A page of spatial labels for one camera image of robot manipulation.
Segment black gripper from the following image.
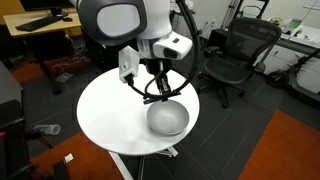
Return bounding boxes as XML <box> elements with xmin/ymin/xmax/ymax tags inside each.
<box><xmin>143</xmin><ymin>57</ymin><xmax>173</xmax><ymax>102</ymax></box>

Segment grey bowl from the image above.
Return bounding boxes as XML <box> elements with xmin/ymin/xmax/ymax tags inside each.
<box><xmin>146</xmin><ymin>99</ymin><xmax>191</xmax><ymax>137</ymax></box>

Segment white cabinet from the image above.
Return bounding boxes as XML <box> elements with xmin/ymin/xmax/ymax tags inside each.
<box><xmin>171</xmin><ymin>12</ymin><xmax>198</xmax><ymax>40</ymax></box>

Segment black mesh office chair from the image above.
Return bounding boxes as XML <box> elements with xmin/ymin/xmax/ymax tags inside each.
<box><xmin>197</xmin><ymin>17</ymin><xmax>283</xmax><ymax>109</ymax></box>

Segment black box on floor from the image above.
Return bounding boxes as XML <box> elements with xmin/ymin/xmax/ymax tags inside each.
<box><xmin>208</xmin><ymin>28</ymin><xmax>232</xmax><ymax>52</ymax></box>

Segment black computer tower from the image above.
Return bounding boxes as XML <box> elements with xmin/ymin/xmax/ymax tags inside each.
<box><xmin>81</xmin><ymin>31</ymin><xmax>121</xmax><ymax>72</ymax></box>

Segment white table base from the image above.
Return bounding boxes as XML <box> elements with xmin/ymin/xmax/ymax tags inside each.
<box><xmin>108</xmin><ymin>145</ymin><xmax>179</xmax><ymax>180</ymax></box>

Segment grey power strip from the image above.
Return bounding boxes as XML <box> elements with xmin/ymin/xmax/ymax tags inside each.
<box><xmin>54</xmin><ymin>72</ymin><xmax>75</xmax><ymax>84</ymax></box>

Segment black tripod stand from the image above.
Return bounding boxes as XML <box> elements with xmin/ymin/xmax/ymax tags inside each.
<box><xmin>226</xmin><ymin>0</ymin><xmax>271</xmax><ymax>30</ymax></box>

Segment small white tag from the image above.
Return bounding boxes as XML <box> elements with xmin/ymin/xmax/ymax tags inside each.
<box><xmin>64</xmin><ymin>153</ymin><xmax>75</xmax><ymax>164</ymax></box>

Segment clear plastic bottle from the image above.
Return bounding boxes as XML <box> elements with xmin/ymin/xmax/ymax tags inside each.
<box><xmin>33</xmin><ymin>123</ymin><xmax>62</xmax><ymax>136</ymax></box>

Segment black electric scooter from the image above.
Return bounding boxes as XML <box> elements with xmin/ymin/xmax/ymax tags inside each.
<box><xmin>265</xmin><ymin>49</ymin><xmax>320</xmax><ymax>103</ymax></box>

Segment black keyboard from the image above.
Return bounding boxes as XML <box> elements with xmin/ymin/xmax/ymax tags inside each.
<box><xmin>14</xmin><ymin>15</ymin><xmax>64</xmax><ymax>33</ymax></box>

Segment green box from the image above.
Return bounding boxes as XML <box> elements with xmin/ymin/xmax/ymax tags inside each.
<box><xmin>288</xmin><ymin>18</ymin><xmax>303</xmax><ymax>30</ymax></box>

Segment black computer monitor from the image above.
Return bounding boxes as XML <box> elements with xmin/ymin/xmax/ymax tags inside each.
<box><xmin>19</xmin><ymin>0</ymin><xmax>76</xmax><ymax>18</ymax></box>

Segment white workbench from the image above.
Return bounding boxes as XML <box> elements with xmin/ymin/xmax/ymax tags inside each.
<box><xmin>275</xmin><ymin>19</ymin><xmax>320</xmax><ymax>60</ymax></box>

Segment wooden desk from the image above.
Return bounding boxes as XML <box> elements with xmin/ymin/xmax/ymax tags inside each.
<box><xmin>2</xmin><ymin>8</ymin><xmax>83</xmax><ymax>95</ymax></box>

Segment black equipment stand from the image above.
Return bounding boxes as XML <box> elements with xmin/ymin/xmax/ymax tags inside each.
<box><xmin>0</xmin><ymin>99</ymin><xmax>38</xmax><ymax>180</ymax></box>

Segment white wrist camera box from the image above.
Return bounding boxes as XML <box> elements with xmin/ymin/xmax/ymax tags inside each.
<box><xmin>118</xmin><ymin>45</ymin><xmax>140</xmax><ymax>84</ymax></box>

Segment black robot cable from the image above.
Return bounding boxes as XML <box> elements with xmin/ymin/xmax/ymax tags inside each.
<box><xmin>125</xmin><ymin>0</ymin><xmax>201</xmax><ymax>102</ymax></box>

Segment tangled floor cables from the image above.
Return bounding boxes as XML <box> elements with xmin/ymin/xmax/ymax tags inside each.
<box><xmin>50</xmin><ymin>53</ymin><xmax>92</xmax><ymax>75</ymax></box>

